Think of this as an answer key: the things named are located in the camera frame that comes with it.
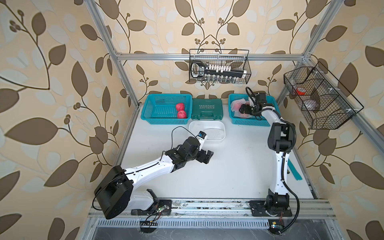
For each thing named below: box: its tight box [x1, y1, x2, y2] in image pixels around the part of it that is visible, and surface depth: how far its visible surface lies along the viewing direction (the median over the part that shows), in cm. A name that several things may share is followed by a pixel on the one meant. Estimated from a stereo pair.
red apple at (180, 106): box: [176, 103, 185, 111], surface depth 114 cm
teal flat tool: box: [287, 158, 303, 181], surface depth 87 cm
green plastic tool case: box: [191, 98, 223, 121], surface depth 114 cm
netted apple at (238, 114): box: [233, 111, 253, 119], surface depth 110 cm
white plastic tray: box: [188, 120, 226, 143], surface depth 104 cm
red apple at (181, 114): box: [177, 110, 187, 119], surface depth 110 cm
